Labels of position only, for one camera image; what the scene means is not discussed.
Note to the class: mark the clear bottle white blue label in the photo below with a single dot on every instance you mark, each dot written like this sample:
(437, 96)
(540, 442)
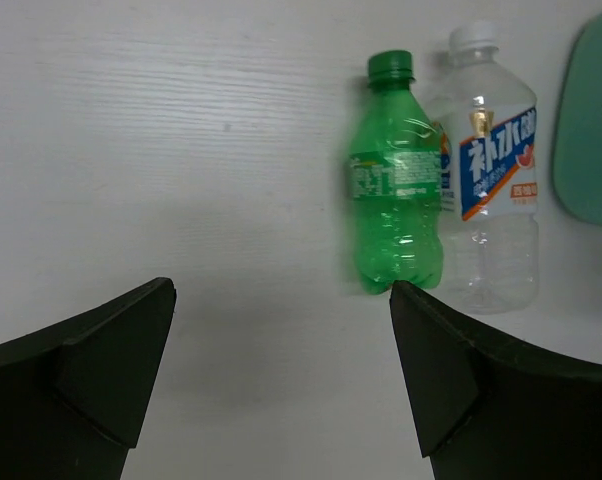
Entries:
(487, 119)

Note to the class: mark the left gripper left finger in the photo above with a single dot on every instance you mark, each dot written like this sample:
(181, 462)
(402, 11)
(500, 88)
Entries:
(74, 395)

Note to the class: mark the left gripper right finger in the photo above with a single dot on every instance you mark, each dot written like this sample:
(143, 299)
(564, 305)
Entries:
(487, 405)

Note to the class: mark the green plastic bin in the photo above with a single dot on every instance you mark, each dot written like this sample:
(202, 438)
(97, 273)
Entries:
(577, 149)

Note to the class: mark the green plastic soda bottle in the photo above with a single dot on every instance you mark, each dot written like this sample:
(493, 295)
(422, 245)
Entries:
(394, 181)

